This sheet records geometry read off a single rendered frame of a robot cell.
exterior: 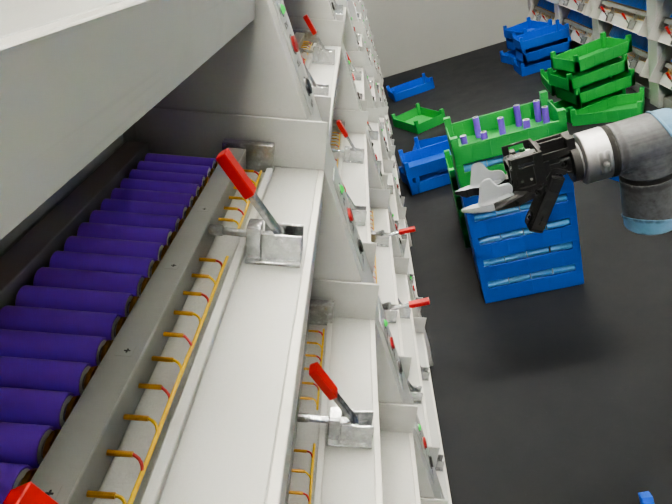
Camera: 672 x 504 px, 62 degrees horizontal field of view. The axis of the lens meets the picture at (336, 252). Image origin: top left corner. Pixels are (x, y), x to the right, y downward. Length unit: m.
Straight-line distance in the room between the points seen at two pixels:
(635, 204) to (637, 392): 0.57
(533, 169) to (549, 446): 0.68
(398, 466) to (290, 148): 0.42
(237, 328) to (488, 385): 1.27
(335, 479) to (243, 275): 0.20
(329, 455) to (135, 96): 0.36
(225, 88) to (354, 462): 0.36
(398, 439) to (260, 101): 0.47
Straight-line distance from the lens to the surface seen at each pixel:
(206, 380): 0.32
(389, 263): 1.14
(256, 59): 0.56
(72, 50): 0.20
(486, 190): 1.00
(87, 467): 0.26
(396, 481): 0.75
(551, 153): 1.03
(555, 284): 1.85
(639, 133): 1.06
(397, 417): 0.78
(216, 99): 0.57
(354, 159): 1.12
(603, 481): 1.38
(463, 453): 1.44
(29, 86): 0.18
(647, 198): 1.10
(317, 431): 0.54
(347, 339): 0.64
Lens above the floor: 1.11
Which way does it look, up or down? 28 degrees down
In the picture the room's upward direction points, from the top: 19 degrees counter-clockwise
